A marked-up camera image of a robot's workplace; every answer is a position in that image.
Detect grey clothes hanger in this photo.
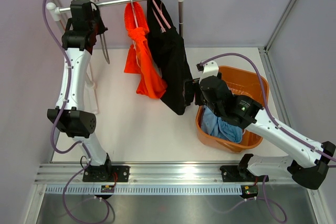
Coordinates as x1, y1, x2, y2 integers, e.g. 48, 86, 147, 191
94, 0, 110, 64

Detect light blue shorts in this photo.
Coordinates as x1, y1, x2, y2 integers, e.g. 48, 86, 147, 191
201, 106, 243, 144

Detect black shorts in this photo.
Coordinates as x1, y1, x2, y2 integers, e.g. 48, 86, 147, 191
146, 0, 192, 115

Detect orange shorts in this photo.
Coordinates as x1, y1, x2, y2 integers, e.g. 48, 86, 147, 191
124, 2, 167, 99

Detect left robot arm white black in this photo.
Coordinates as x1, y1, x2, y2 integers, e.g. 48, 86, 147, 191
47, 0, 113, 182

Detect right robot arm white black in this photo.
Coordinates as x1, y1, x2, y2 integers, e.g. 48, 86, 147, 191
184, 76, 335, 190

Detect orange plastic basket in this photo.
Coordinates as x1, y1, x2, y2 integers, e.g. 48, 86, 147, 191
195, 66, 269, 153

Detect silver white clothes rack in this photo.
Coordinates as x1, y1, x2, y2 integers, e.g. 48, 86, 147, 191
43, 0, 184, 114

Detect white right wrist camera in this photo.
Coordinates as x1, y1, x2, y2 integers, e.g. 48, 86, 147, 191
196, 60, 219, 80

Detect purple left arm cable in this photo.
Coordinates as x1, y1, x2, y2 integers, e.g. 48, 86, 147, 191
42, 0, 85, 154

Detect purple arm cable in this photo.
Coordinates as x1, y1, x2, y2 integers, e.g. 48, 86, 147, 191
199, 52, 336, 168
42, 0, 85, 154

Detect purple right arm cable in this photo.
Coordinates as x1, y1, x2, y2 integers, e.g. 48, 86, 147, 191
199, 52, 336, 168

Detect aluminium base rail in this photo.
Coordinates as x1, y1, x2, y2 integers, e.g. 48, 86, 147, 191
35, 162, 320, 185

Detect white slotted cable duct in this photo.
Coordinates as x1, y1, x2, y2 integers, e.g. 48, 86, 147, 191
46, 184, 243, 195

